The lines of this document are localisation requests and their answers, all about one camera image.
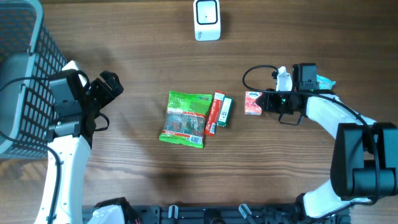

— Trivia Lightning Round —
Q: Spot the pink tissue pack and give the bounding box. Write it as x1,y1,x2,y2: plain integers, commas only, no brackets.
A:
244,91,262,116

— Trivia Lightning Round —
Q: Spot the mint wet wipes pack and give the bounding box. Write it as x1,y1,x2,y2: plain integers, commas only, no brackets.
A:
317,75,336,90

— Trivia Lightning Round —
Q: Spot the green white medicine box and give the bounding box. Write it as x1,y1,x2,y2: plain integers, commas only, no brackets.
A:
217,96,233,127

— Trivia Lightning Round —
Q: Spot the red stick sachet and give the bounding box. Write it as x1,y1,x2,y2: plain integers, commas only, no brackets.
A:
205,91,225,136

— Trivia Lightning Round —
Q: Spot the green snack bag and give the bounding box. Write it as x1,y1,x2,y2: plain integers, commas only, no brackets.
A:
159,91,213,148

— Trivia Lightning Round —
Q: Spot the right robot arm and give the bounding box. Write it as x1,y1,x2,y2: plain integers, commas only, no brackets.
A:
256,63,397,222

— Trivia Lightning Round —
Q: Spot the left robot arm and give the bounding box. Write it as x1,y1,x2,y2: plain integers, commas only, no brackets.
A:
35,61,124,223

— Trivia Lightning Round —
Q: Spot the white barcode scanner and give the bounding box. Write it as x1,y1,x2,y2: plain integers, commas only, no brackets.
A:
193,0,221,42

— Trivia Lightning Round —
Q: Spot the grey mesh basket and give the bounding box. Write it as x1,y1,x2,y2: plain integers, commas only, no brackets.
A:
1,0,67,159

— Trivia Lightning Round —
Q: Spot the right camera cable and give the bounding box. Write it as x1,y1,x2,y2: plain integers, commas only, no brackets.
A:
242,64,382,206

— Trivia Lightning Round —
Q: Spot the camera cable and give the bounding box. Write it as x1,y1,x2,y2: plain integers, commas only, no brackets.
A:
242,64,382,206
0,70,110,224

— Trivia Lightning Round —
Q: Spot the left camera cable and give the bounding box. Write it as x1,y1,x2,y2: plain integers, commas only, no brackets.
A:
0,70,110,224

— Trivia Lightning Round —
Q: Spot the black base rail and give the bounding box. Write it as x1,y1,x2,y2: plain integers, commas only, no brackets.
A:
82,203,351,224

